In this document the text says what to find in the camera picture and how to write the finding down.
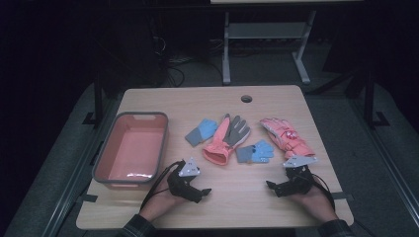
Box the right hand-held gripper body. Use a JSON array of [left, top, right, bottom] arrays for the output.
[[278, 155, 319, 198]]

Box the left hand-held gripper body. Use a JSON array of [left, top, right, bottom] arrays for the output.
[[166, 157, 204, 202]]

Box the coral glove with grey palm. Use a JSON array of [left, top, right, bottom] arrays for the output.
[[202, 113, 252, 167]]

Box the person's left hand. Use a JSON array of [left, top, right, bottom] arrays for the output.
[[139, 180, 190, 222]]

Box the small blue grey knit glove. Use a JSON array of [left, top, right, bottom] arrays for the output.
[[235, 139, 276, 165], [184, 118, 219, 148]]

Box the pink padded ski glove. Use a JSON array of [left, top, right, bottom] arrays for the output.
[[259, 117, 316, 161]]

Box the pink plastic basin grey rim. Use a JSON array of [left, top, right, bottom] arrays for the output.
[[92, 111, 170, 192]]

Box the black metal stand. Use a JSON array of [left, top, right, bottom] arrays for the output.
[[362, 67, 391, 128], [81, 73, 106, 127]]

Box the white metal stand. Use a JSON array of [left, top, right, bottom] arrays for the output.
[[210, 0, 364, 86]]

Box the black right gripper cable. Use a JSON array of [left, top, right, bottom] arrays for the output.
[[309, 172, 337, 212]]

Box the black table strap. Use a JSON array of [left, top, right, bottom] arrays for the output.
[[330, 192, 356, 202], [76, 194, 99, 203]]

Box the metal frame rail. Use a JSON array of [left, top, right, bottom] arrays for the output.
[[348, 97, 419, 228], [41, 97, 118, 237]]

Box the bundle of floor cables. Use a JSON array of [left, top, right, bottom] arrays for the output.
[[149, 34, 225, 89]]

